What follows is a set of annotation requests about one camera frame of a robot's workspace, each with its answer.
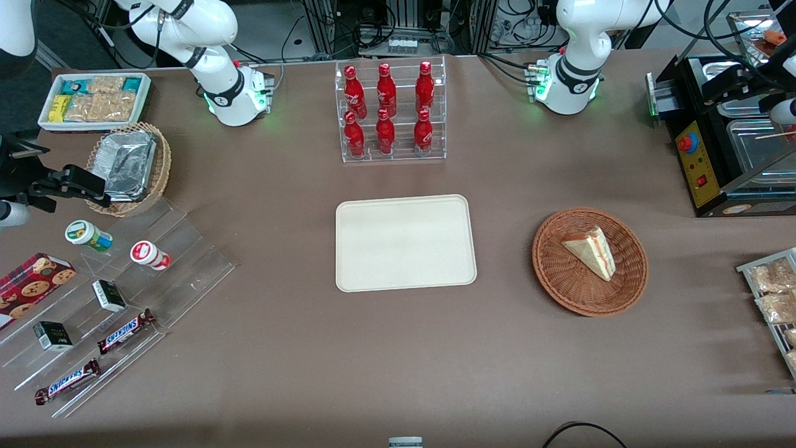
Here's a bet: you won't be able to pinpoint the triangular sandwich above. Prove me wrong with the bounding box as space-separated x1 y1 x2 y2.
562 226 617 282

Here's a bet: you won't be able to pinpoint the light tan wicker basket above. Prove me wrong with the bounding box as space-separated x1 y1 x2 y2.
86 122 172 217

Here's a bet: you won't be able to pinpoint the brown round wicker basket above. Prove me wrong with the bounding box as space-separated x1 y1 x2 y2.
532 207 649 318

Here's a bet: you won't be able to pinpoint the cream rectangular serving tray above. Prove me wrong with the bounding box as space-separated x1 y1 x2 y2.
335 194 478 293

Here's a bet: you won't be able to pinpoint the stacked aluminium foil containers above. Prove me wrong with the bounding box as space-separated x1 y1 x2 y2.
99 131 158 203

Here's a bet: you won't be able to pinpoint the green lid yogurt cup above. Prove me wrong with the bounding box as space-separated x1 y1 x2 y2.
65 220 114 253

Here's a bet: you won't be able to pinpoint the red tartan cookie box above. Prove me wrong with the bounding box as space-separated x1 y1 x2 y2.
0 252 77 330

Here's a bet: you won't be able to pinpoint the red lid yogurt cup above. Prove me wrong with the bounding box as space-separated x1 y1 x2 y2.
130 240 172 271

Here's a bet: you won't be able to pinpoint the black food warmer machine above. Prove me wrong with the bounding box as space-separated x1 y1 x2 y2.
647 9 796 218

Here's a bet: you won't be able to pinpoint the white rectangular snack bin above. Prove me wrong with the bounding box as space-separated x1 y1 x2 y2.
37 72 152 133

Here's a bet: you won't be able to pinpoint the small black carton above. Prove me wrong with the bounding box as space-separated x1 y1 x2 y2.
92 279 127 313
32 320 73 352

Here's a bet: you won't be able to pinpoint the clear acrylic stepped display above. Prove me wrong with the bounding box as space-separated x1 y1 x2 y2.
0 198 236 419

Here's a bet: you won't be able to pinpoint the snickers chocolate bar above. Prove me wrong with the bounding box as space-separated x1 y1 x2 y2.
34 359 101 406
97 309 156 355

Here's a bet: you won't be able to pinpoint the red cola bottle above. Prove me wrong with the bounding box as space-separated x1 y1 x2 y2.
344 65 368 120
344 111 366 158
377 62 397 118
414 109 433 156
415 60 435 114
376 108 396 155

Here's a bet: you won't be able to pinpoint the clear acrylic bottle rack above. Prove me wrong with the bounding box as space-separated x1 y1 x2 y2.
335 56 447 164

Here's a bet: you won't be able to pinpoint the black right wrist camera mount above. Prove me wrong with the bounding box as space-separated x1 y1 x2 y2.
0 131 50 201

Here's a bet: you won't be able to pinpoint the grey wire rack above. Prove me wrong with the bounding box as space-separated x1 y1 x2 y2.
736 248 796 380

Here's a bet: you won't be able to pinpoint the black right arm base cables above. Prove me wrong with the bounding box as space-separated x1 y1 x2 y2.
229 42 288 94

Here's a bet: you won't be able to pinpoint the black arm base cables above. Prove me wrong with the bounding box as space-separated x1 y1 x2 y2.
478 52 537 85
229 42 288 94

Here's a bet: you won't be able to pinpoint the black left arm base cables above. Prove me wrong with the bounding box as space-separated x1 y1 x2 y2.
478 52 537 85

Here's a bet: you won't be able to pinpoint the aluminium frame post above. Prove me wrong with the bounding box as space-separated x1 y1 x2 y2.
470 0 498 55
303 0 340 58

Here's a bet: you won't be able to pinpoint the black looped cable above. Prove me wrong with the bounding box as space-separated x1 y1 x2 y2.
541 422 629 448

